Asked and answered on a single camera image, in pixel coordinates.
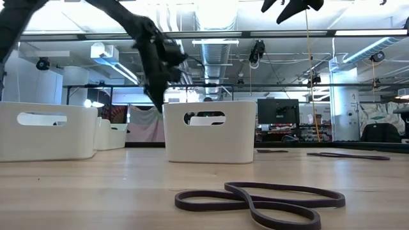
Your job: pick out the dark red patterned panel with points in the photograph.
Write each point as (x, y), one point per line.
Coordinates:
(116, 113)

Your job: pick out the long black background bar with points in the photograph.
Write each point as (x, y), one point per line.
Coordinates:
(351, 85)

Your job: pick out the silver ventilation duct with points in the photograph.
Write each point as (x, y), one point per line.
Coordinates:
(215, 54)

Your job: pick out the white plastic basket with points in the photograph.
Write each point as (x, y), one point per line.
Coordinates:
(211, 143)
(112, 140)
(48, 143)

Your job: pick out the black office chair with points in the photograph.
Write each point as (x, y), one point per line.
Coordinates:
(375, 132)

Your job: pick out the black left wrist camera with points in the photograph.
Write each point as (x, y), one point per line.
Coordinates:
(175, 52)

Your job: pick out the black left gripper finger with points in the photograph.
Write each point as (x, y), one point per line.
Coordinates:
(158, 96)

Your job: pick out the black aluminium table frame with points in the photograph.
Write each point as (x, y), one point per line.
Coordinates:
(278, 144)

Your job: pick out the cluttered background workbench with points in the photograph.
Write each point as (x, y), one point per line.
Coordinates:
(278, 131)

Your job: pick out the black ceiling-mounted camera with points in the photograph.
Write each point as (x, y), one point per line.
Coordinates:
(378, 56)
(257, 51)
(314, 80)
(43, 64)

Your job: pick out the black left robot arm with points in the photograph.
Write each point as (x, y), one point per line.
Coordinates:
(128, 19)

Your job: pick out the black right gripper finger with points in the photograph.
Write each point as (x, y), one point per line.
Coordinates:
(267, 4)
(292, 9)

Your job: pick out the white painted backdrop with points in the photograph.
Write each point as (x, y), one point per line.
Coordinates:
(383, 111)

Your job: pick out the white round column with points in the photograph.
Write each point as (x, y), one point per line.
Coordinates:
(344, 105)

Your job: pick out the black computer monitor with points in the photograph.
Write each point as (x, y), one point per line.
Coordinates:
(278, 111)

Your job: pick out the pink grey hanging cloth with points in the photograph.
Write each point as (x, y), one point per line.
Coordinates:
(145, 124)

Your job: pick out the black overhead frame beam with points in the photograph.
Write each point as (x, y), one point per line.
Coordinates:
(271, 34)

